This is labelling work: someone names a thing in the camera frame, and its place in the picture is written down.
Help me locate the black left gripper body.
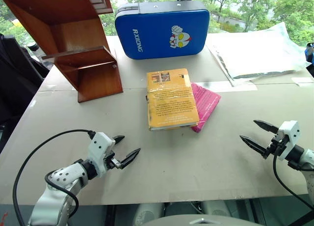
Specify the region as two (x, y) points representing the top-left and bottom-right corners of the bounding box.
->
(104, 151), (123, 171)

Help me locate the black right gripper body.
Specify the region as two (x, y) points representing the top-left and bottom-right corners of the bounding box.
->
(263, 130), (289, 160)

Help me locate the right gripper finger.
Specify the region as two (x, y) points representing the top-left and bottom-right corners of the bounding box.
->
(253, 119), (280, 134)
(239, 135), (268, 159)

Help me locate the pink book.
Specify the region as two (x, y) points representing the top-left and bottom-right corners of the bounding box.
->
(190, 82), (222, 134)

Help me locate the brown wooden bookshelf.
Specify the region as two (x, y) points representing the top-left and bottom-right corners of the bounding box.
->
(0, 0), (124, 104)

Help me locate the yellow book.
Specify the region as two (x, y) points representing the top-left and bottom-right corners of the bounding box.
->
(146, 68), (201, 132)

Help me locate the white rounded robot leg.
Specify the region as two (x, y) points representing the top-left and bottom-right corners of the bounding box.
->
(201, 200), (232, 218)
(136, 202), (164, 226)

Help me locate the clear plastic bag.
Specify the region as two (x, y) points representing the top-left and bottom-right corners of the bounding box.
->
(206, 21), (313, 87)

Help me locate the blue object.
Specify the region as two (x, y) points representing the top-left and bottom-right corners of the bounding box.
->
(305, 42), (314, 65)

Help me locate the grey rounded robot torso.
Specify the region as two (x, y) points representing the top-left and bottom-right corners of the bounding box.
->
(139, 214), (267, 226)

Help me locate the blue padded cartoon case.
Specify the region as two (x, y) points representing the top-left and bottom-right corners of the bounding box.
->
(114, 0), (210, 60)

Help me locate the black chair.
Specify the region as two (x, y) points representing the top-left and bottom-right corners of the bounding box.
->
(0, 33), (51, 154)

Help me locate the small grey round object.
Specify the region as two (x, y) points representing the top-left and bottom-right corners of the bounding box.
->
(26, 42), (40, 56)

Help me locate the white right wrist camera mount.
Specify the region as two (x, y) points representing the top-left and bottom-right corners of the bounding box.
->
(277, 120), (301, 161)

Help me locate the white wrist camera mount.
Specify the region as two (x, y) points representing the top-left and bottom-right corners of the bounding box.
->
(87, 132), (116, 179)
(277, 120), (301, 161)

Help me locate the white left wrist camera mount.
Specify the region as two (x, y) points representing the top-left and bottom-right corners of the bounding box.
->
(87, 132), (116, 179)

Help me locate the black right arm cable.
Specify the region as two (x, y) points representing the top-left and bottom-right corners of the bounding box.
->
(272, 147), (314, 210)

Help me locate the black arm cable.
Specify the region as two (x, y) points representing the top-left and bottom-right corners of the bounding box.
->
(272, 147), (314, 210)
(12, 129), (96, 226)

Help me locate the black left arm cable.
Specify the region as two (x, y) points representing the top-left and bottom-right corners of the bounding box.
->
(12, 129), (96, 226)

